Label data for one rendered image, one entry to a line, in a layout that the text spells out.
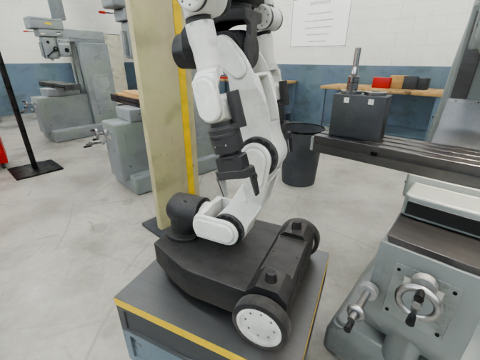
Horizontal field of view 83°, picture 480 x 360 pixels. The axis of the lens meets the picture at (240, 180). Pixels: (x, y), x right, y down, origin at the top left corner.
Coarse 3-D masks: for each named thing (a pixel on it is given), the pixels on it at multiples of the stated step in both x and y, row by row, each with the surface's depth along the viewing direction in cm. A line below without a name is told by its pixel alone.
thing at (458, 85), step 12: (468, 24) 127; (468, 36) 119; (468, 48) 120; (456, 60) 126; (468, 60) 121; (456, 72) 125; (468, 72) 122; (456, 84) 126; (468, 84) 123; (444, 96) 132; (456, 96) 127; (468, 96) 125; (432, 120) 143; (432, 132) 140
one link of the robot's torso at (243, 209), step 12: (252, 144) 89; (252, 156) 89; (264, 156) 88; (264, 168) 89; (276, 168) 106; (264, 180) 92; (276, 180) 107; (240, 192) 102; (252, 192) 96; (264, 192) 94; (240, 204) 104; (252, 204) 102; (264, 204) 111; (216, 216) 110; (228, 216) 107; (240, 216) 107; (252, 216) 104; (240, 228) 106; (240, 240) 109
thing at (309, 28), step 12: (300, 0) 534; (312, 0) 519; (324, 0) 505; (336, 0) 492; (348, 0) 480; (300, 12) 541; (312, 12) 526; (324, 12) 511; (336, 12) 498; (348, 12) 485; (300, 24) 549; (312, 24) 533; (324, 24) 518; (336, 24) 504; (348, 24) 491; (300, 36) 556; (312, 36) 540; (324, 36) 525; (336, 36) 510
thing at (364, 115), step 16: (336, 96) 121; (352, 96) 117; (368, 96) 114; (384, 96) 112; (336, 112) 123; (352, 112) 119; (368, 112) 116; (384, 112) 112; (336, 128) 125; (352, 128) 121; (368, 128) 118; (384, 128) 122
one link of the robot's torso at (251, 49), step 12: (228, 12) 79; (240, 12) 77; (252, 12) 81; (216, 24) 94; (228, 24) 92; (240, 24) 90; (252, 24) 82; (180, 36) 91; (252, 36) 84; (180, 48) 90; (252, 48) 85; (180, 60) 93; (192, 60) 91; (252, 60) 87
